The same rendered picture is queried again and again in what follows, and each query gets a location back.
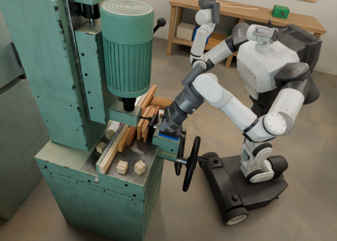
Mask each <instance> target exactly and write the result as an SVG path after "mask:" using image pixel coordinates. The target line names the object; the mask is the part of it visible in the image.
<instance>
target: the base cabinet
mask: <svg viewBox="0 0 337 241"><path fill-rule="evenodd" d="M163 165H164V159H162V158H160V160H159V163H158V166H157V168H156V171H155V174H154V176H153V179H152V182H151V184H150V187H149V190H148V192H147V195H146V198H145V200H144V201H143V200H140V199H137V198H134V197H130V196H127V195H124V194H121V193H118V192H115V191H112V190H108V189H105V188H102V187H99V186H96V185H93V184H90V183H87V182H83V181H80V180H77V179H74V178H71V177H68V176H65V175H61V174H58V173H55V172H52V171H49V170H46V169H43V168H40V170H41V172H42V174H43V176H44V178H45V180H46V182H47V184H48V186H49V188H50V190H51V192H52V194H53V196H54V198H55V201H56V203H57V205H58V207H59V209H60V211H61V213H62V215H63V217H64V219H65V221H66V223H67V224H69V225H72V226H75V227H78V228H81V229H84V230H87V231H90V232H92V233H95V234H98V235H101V236H104V237H107V238H110V239H112V240H115V241H144V238H145V235H146V232H147V229H148V226H149V223H150V220H151V217H152V214H153V211H154V207H155V204H156V201H157V198H158V195H159V190H160V184H161V177H162V171H163Z"/></svg>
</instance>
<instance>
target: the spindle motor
mask: <svg viewBox="0 0 337 241"><path fill-rule="evenodd" d="M100 19H101V29H102V39H103V49H104V59H105V70H106V80H107V88H108V90H109V91H110V92H111V93H112V94H114V95H116V96H119V97H124V98H134V97H139V96H142V95H144V94H146V93H147V92H148V91H149V89H150V75H151V59H152V43H153V28H154V11H153V8H152V7H151V6H150V5H148V4H146V3H143V2H139V1H134V0H110V1H106V2H104V3H103V4H102V5H101V7H100Z"/></svg>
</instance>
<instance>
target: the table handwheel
mask: <svg viewBox="0 0 337 241"><path fill-rule="evenodd" d="M200 142H201V138H200V137H199V136H196V137H195V140H194V144H193V147H192V151H191V155H190V157H188V158H184V157H180V156H177V159H176V161H173V162H176V163H179V164H183V165H186V168H187V170H186V174H185V179H184V183H183V188H182V190H183V192H187V191H188V189H189V186H190V183H191V179H192V176H193V172H194V170H195V168H196V165H197V161H198V160H197V156H198V152H199V147H200ZM159 158H162V157H159ZM162 159H165V158H162ZM166 160H169V159H166ZM169 161H172V160H169Z"/></svg>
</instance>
